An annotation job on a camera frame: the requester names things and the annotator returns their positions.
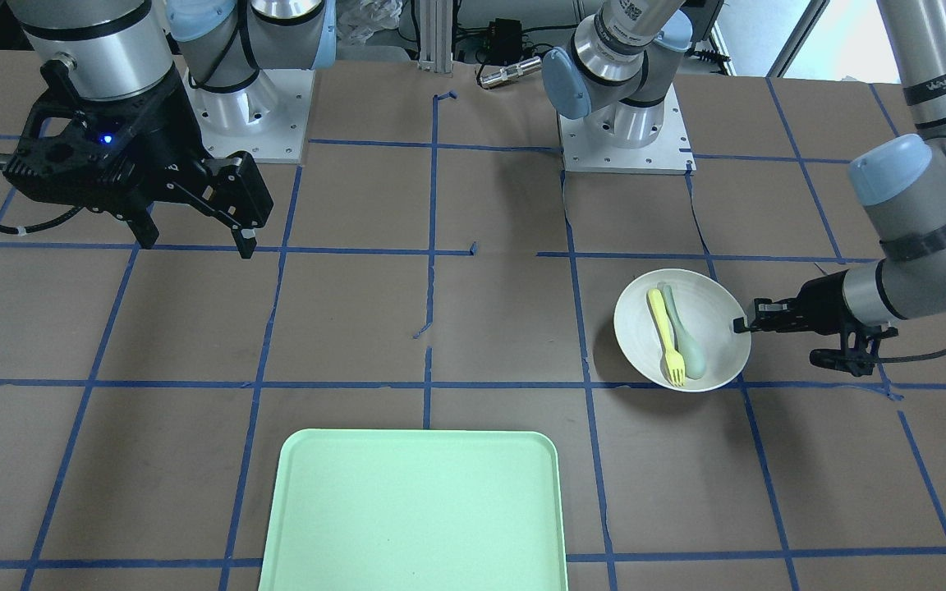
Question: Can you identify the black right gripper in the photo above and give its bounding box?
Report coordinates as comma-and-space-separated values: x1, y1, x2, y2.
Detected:
3, 59, 274, 259

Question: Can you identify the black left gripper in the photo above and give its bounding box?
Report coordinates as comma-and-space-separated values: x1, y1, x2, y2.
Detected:
732, 272, 852, 336

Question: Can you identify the white round plate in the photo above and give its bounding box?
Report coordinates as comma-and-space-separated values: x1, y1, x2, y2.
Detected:
613, 268, 751, 392

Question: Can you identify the yellow plastic fork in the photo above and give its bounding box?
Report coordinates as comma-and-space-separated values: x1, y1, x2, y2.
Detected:
647, 287, 687, 387

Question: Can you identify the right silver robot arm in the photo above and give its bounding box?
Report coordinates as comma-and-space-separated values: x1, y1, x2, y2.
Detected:
1, 1, 337, 259

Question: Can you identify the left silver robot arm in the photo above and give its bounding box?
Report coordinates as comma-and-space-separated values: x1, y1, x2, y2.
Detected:
733, 1, 946, 334

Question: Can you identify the grey-green plastic spoon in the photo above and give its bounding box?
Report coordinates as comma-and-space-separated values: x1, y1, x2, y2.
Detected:
659, 283, 706, 379

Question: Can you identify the silver metal cylinder connector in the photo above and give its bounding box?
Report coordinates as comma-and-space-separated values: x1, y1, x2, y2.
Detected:
475, 55, 542, 90

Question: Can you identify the light green plastic tray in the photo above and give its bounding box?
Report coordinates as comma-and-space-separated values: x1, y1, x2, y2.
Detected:
259, 428, 568, 590

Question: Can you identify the black power adapter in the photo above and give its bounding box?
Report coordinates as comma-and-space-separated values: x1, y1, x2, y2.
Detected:
484, 18, 523, 65

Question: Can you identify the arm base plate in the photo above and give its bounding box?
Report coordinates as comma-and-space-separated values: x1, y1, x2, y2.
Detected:
185, 70, 316, 164
557, 85, 697, 176

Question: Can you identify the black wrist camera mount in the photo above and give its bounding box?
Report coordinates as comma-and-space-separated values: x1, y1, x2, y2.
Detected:
810, 325, 898, 378

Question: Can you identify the aluminium frame post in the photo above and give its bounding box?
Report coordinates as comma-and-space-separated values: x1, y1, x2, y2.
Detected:
417, 1, 454, 77

